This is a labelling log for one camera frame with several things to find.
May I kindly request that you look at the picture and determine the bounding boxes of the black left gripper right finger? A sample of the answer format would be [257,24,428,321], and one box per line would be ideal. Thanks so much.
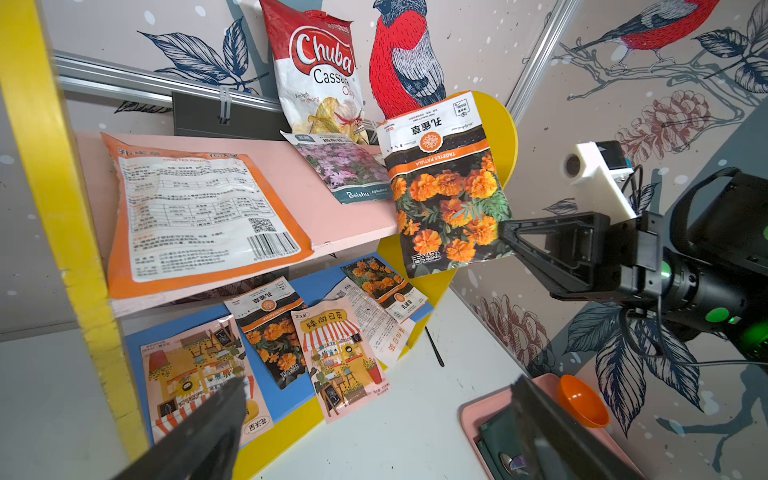
[511,376,643,479]

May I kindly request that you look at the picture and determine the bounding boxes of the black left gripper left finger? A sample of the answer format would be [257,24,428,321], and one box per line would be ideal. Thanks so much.
[116,378,246,480]

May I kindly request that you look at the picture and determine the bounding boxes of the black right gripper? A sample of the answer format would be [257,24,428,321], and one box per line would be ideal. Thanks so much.
[498,211,664,303]

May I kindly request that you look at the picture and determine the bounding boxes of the marigold seed bag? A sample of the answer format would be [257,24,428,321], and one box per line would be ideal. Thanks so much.
[377,92,512,279]
[224,277,306,390]
[341,255,427,323]

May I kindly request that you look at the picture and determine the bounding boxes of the purple flower seed bag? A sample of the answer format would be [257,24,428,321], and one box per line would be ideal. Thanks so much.
[281,132,393,204]

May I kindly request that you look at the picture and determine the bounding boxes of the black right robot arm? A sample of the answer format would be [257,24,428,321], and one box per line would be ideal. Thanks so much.
[498,167,767,368]

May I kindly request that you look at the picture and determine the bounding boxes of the large shop seed bag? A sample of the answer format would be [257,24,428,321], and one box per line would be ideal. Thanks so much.
[140,315,273,446]

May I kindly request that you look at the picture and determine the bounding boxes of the yellow wooden shelf unit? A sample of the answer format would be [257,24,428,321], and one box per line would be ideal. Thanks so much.
[1,1,485,479]

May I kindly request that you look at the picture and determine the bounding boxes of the pink shop seed bag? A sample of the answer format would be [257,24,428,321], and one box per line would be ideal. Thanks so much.
[291,298,390,424]

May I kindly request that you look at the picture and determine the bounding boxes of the white text seed bag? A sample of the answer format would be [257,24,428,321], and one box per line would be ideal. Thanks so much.
[325,278,416,367]

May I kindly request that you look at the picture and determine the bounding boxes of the orange back-side seed bag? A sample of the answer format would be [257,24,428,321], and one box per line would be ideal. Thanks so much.
[102,135,312,300]

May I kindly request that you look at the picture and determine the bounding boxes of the red Chuba chips bag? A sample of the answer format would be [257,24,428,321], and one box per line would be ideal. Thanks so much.
[260,1,369,145]

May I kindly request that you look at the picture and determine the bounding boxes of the small metal spoon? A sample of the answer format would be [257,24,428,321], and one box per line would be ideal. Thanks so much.
[499,452,528,478]

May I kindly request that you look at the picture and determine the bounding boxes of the orange bowl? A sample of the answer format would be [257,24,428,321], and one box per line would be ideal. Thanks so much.
[557,375,610,429]

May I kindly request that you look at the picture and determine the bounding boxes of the dark green cloth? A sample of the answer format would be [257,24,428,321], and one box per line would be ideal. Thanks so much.
[475,406,529,479]

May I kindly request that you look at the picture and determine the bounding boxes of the pink tray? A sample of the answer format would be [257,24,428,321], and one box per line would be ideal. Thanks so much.
[459,374,644,479]

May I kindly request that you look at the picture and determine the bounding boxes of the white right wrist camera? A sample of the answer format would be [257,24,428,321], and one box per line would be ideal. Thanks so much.
[562,141,637,224]

